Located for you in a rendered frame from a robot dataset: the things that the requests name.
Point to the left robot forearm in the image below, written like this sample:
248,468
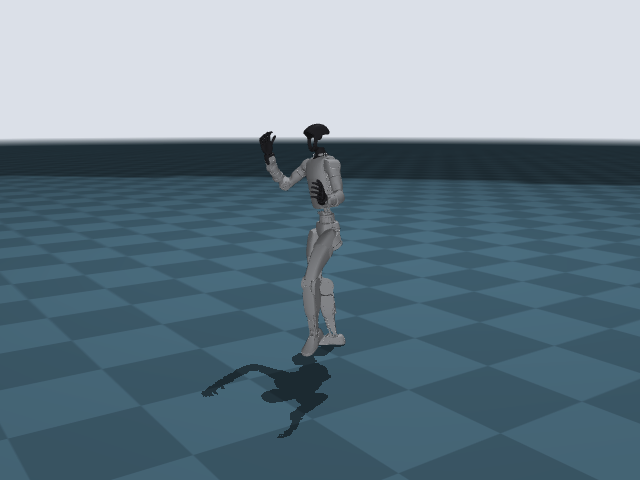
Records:
334,199

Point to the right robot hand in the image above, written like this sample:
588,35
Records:
266,146

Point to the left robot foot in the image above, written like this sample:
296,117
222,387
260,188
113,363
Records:
312,343

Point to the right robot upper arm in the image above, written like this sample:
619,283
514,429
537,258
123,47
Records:
287,182

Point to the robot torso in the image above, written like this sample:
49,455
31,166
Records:
315,170

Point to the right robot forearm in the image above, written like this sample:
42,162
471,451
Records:
276,174

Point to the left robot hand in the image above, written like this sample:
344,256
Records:
321,195

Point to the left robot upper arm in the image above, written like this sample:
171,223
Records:
333,167

